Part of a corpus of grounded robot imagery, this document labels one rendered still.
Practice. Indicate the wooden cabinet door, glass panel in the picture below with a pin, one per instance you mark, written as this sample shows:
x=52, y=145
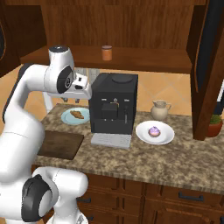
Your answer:
x=208, y=58
x=17, y=32

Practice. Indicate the white post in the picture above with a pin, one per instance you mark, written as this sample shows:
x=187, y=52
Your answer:
x=48, y=103

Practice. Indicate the black coffee machine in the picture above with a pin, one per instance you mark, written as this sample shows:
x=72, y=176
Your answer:
x=113, y=102

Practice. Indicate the orange jam jar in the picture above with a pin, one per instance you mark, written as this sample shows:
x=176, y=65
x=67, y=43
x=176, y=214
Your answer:
x=107, y=53

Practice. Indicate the green plant in terracotta pot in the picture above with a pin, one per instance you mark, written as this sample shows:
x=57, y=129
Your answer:
x=215, y=124

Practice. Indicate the beige ceramic jug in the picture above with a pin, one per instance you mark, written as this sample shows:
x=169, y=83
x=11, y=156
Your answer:
x=159, y=110

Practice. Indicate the wooden drawer front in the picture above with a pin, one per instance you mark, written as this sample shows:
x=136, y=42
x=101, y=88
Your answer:
x=186, y=197
x=116, y=186
x=116, y=211

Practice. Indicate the light blue plate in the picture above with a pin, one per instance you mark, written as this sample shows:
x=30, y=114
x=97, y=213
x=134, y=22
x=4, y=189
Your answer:
x=67, y=117

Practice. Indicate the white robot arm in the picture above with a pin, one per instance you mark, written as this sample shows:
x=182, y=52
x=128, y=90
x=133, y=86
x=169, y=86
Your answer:
x=20, y=137

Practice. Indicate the purple frosted cupcake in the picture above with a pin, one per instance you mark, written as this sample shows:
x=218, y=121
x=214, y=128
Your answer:
x=154, y=131

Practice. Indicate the dark wooden cutting board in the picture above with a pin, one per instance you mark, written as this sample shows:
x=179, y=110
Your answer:
x=61, y=144

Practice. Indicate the open wooden wall cabinet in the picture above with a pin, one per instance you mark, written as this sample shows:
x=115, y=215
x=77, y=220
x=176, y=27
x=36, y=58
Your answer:
x=122, y=29

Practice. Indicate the white plate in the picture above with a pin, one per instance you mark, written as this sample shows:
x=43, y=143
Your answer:
x=163, y=135

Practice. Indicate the brown croissant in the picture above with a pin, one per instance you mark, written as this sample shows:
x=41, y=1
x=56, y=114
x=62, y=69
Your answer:
x=77, y=114

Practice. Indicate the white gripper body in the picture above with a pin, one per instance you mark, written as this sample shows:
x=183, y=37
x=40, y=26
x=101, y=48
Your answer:
x=81, y=93

